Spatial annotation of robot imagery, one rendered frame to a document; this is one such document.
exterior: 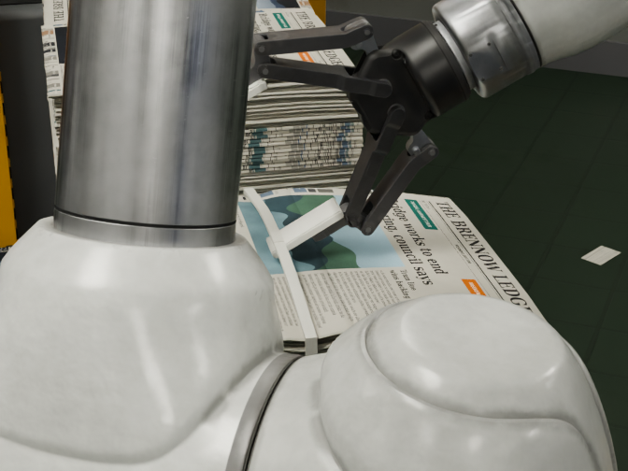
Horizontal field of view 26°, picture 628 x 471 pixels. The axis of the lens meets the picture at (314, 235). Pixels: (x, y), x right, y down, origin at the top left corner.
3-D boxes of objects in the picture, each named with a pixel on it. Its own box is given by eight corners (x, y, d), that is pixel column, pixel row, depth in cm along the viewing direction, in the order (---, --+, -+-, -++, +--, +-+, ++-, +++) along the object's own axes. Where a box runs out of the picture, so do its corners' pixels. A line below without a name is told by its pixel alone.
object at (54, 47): (48, 101, 157) (48, 92, 156) (41, 28, 182) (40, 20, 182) (357, 79, 164) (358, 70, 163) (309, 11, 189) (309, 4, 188)
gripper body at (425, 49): (444, 27, 108) (343, 86, 108) (487, 112, 112) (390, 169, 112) (419, 1, 114) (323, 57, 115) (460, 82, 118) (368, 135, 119)
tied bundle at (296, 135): (65, 279, 166) (49, 101, 156) (56, 184, 192) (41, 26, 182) (365, 250, 173) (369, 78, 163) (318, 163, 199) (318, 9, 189)
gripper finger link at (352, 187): (380, 91, 115) (395, 94, 116) (335, 206, 119) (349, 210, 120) (392, 106, 112) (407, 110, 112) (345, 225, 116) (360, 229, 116)
